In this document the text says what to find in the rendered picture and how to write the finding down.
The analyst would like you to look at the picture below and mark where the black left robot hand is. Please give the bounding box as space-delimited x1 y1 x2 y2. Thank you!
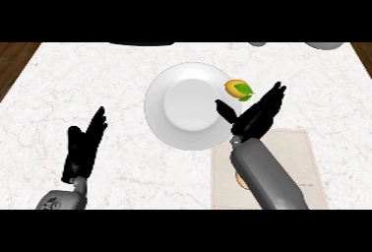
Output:
59 105 109 185

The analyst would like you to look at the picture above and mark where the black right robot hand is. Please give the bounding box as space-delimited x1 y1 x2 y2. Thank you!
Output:
214 81 288 143

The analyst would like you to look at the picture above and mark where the yellow lemon with green leaves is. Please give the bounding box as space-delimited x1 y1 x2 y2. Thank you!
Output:
225 79 256 102

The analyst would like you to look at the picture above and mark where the white round plate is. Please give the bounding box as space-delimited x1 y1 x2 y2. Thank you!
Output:
143 61 244 152

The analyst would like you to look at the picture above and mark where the beige rectangular placemat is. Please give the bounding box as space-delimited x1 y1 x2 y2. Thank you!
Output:
211 128 331 210

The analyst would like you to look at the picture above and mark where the orange round fruit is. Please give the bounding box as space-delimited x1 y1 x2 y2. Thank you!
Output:
233 170 250 191

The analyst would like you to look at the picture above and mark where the large grey round object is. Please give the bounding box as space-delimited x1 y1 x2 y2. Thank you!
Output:
306 41 346 51

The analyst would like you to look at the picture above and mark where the black flat object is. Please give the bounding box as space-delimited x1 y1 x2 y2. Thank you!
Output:
106 41 177 46

